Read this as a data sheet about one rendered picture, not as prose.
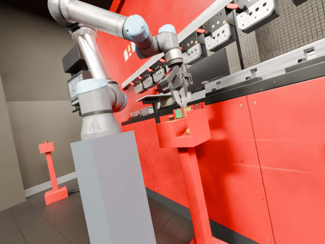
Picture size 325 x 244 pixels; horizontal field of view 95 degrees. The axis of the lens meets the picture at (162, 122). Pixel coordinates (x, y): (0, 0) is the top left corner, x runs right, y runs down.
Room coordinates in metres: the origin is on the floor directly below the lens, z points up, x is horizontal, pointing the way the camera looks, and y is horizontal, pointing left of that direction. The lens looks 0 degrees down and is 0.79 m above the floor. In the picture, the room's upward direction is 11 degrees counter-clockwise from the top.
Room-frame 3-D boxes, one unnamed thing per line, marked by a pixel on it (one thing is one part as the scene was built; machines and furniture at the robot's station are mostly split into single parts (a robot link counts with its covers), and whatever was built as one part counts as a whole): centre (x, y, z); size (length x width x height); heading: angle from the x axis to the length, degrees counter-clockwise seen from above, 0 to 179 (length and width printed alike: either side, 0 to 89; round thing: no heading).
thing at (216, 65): (1.84, -0.37, 1.12); 1.13 x 0.02 x 0.44; 36
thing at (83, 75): (2.02, 1.00, 1.42); 0.45 x 0.12 x 0.36; 53
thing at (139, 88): (1.69, 0.16, 1.24); 0.15 x 0.09 x 0.17; 36
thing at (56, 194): (2.10, 1.67, 0.41); 0.25 x 0.20 x 0.83; 126
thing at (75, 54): (2.11, 0.98, 1.52); 0.51 x 0.25 x 0.85; 53
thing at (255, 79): (0.82, -0.40, 0.89); 0.30 x 0.05 x 0.03; 36
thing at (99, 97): (0.61, 0.25, 0.94); 0.13 x 0.12 x 0.14; 170
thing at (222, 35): (0.88, -0.43, 1.24); 0.15 x 0.09 x 0.17; 36
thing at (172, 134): (0.73, -0.09, 0.75); 0.20 x 0.16 x 0.18; 45
